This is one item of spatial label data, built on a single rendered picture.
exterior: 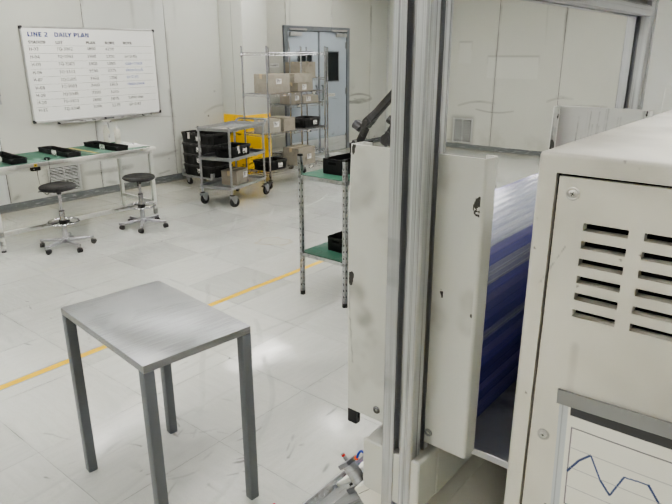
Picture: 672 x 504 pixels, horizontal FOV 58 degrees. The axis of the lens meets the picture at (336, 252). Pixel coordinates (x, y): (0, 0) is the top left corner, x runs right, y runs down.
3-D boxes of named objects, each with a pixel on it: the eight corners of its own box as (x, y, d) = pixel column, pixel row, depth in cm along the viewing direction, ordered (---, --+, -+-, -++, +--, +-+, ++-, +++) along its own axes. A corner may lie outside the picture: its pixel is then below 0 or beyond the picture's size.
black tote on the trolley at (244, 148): (233, 159, 739) (233, 147, 735) (213, 157, 751) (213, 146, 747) (251, 154, 773) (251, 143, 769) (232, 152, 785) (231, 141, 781)
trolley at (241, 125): (198, 204, 754) (192, 123, 723) (238, 190, 832) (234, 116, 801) (234, 208, 733) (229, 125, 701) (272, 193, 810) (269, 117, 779)
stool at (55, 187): (31, 249, 583) (20, 185, 563) (81, 237, 621) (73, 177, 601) (56, 259, 553) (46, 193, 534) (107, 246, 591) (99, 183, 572)
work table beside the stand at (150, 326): (173, 427, 305) (158, 279, 280) (259, 496, 258) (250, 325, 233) (85, 468, 275) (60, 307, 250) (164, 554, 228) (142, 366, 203)
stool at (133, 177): (109, 231, 642) (102, 178, 624) (137, 218, 689) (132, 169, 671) (153, 235, 627) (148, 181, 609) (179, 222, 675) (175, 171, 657)
